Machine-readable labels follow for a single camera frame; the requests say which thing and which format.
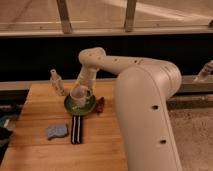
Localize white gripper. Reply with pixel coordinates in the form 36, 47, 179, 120
71, 66, 98, 99

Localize white ceramic cup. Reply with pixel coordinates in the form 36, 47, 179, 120
70, 85, 88, 107

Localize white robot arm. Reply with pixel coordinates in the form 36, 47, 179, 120
78, 47, 182, 171

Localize green ceramic bowl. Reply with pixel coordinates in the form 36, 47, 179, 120
64, 95, 96, 116

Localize small glass bottle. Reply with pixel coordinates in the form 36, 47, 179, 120
50, 69, 66, 96

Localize black striped rectangular object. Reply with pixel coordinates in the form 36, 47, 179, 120
71, 116, 82, 144

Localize blue sponge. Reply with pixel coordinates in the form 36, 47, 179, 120
46, 124, 68, 140

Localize dark items at left edge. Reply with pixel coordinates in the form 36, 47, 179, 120
0, 105, 21, 164

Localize white object at right edge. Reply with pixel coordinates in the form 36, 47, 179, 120
194, 60, 213, 82

